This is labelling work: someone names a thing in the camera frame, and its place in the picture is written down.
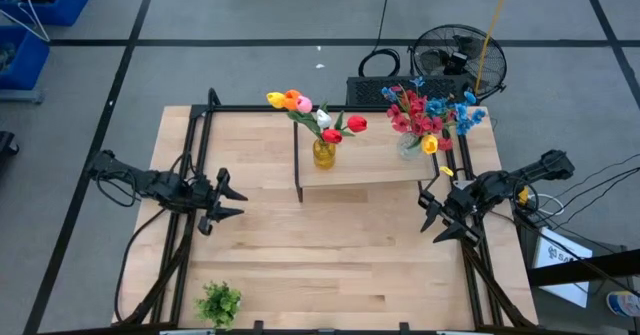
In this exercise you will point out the yellow plug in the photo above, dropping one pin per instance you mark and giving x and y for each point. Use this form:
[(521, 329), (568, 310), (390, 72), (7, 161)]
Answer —
[(524, 196)]

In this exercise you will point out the white round tub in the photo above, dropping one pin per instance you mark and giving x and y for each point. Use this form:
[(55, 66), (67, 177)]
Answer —
[(625, 304)]

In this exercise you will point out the black perforated metal box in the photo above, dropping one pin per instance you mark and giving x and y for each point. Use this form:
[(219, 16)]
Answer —
[(370, 92)]

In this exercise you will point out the black floor fan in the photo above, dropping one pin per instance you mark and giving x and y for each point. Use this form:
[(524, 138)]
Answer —
[(435, 50)]

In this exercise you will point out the orange artificial tulip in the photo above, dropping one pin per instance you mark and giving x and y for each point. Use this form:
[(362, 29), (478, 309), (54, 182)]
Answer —
[(291, 99)]

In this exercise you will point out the black metal beam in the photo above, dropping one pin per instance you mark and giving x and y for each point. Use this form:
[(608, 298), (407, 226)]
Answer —
[(600, 266)]

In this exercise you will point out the small green artificial plant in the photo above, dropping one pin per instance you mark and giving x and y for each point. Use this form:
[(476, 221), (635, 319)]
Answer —
[(218, 305)]

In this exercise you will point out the pink artificial tulip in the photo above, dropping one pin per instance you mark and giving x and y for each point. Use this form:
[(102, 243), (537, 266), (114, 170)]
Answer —
[(304, 104)]

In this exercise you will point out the blue artificial flower bunch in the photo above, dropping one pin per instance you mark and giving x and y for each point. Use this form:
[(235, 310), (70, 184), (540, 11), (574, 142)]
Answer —
[(437, 107)]

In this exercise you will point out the grey cart platform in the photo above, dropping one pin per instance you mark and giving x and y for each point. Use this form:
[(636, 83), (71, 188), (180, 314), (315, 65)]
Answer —
[(20, 96)]

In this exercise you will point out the blue plastic bin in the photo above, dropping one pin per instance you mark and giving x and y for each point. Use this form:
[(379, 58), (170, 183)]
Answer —
[(27, 60), (65, 5)]

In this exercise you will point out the black floor object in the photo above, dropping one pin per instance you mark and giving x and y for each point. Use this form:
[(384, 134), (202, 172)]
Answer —
[(6, 145)]

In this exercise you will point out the amber glass vase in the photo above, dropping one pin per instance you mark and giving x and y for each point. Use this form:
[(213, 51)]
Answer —
[(324, 156)]

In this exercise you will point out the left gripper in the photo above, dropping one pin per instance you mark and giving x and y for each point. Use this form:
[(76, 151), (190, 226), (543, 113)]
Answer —
[(205, 195)]

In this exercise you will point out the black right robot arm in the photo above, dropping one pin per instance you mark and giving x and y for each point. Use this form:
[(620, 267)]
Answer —
[(520, 180)]

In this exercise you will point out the red artificial flower bunch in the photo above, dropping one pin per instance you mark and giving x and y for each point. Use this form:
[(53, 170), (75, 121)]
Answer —
[(415, 120)]

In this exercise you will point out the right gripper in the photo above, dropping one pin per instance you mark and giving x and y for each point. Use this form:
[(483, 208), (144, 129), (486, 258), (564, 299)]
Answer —
[(457, 207)]

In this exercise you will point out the dark grey side cabinet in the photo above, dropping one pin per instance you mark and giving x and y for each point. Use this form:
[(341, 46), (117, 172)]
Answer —
[(595, 320)]

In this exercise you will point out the white artificial tulip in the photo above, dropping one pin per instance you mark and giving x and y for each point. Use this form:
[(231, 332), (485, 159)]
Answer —
[(323, 119)]

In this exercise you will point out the white printed sign board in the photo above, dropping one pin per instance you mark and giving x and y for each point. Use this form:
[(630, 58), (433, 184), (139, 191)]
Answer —
[(560, 250)]

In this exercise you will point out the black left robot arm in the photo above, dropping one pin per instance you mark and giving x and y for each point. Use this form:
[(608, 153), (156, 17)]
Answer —
[(150, 182)]

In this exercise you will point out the clear glass vase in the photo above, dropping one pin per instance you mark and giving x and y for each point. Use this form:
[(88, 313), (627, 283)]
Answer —
[(407, 147)]

